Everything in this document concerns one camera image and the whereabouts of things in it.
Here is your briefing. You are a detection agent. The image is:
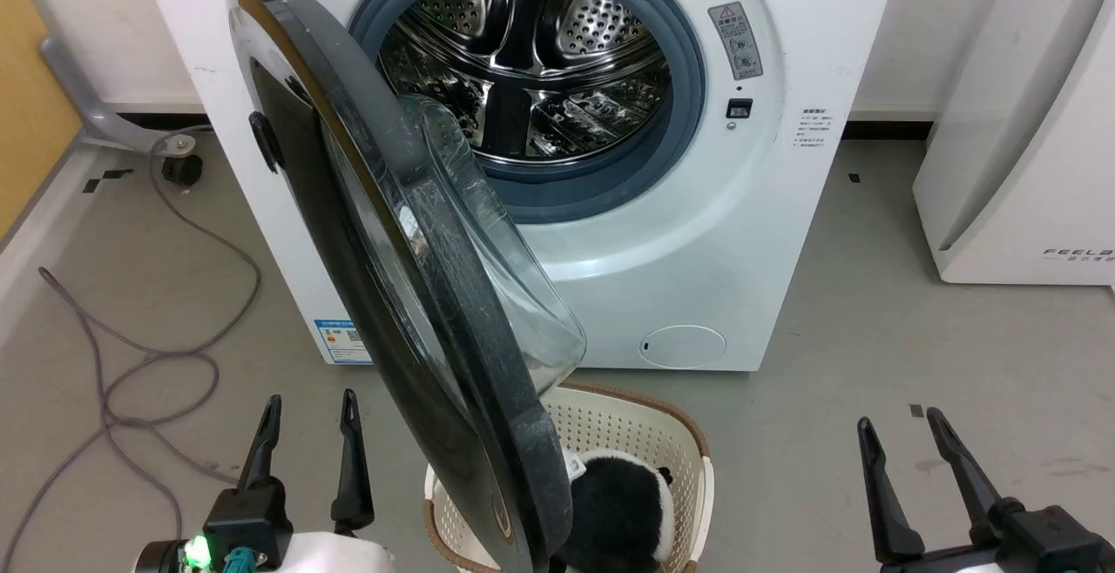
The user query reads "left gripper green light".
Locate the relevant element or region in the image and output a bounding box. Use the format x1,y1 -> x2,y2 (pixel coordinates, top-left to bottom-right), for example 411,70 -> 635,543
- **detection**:
135,389 -> 398,573

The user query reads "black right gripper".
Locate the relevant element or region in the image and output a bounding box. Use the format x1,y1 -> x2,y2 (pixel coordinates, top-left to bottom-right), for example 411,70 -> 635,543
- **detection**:
857,408 -> 1115,573

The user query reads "white washing machine body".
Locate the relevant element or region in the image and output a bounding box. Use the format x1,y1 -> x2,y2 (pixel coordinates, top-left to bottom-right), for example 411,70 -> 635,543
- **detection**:
131,0 -> 907,374

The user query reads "round black glass washer door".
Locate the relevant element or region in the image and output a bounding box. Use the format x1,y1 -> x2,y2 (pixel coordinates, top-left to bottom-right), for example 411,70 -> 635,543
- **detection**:
226,0 -> 587,573

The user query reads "grey rubber door gasket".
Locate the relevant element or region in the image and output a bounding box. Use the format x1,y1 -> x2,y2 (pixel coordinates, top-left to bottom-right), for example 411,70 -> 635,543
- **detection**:
348,0 -> 706,224

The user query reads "blue energy label sticker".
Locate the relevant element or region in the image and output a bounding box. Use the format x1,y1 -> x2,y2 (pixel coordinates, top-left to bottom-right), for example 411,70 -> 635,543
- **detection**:
314,319 -> 374,365

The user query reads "black and white panda plush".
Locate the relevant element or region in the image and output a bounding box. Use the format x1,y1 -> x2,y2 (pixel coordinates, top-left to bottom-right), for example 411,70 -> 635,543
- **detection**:
549,449 -> 676,573

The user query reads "white perforated laundry basket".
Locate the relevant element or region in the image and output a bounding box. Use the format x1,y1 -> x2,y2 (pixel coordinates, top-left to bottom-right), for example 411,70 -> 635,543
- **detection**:
423,380 -> 715,573

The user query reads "black caster wheel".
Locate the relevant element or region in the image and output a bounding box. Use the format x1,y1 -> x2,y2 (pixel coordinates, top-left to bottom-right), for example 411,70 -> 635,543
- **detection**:
161,153 -> 204,188

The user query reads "white appliance with slanted groove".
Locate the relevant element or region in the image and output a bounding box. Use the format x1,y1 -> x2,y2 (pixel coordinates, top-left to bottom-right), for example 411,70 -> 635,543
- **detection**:
912,0 -> 1115,287

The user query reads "small printed text label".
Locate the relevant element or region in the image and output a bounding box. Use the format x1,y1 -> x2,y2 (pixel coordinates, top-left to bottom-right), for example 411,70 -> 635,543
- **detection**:
793,107 -> 839,149

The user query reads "grey metal stand leg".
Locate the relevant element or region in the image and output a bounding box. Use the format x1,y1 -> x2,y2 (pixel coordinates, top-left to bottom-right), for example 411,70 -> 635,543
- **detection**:
39,33 -> 210,156

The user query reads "shiny steel washer drum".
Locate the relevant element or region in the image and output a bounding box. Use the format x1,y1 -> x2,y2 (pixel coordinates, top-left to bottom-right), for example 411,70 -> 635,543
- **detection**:
379,0 -> 673,165

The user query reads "yellow wooden panel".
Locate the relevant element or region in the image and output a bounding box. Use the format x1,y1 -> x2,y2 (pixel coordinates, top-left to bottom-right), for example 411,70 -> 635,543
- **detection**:
0,0 -> 84,239

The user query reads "grey warning sticker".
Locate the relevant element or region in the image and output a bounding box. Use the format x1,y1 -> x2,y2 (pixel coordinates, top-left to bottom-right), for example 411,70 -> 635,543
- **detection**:
707,2 -> 764,81

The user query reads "long grey floor cable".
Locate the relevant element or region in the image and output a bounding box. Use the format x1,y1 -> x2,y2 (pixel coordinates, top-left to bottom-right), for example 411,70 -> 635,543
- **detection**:
0,125 -> 262,573

